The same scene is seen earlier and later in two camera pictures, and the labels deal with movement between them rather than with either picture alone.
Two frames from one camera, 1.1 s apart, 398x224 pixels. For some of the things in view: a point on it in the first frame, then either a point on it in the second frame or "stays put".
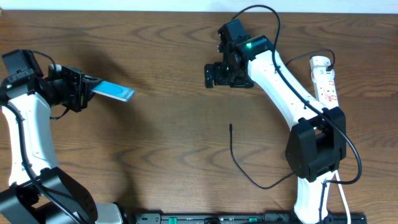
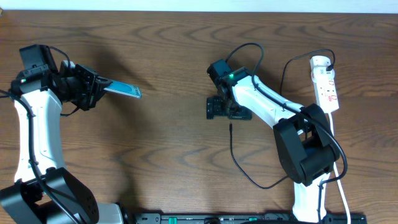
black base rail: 244,218 stays put
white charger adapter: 319,74 stays put
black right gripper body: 225,74 → 218,107
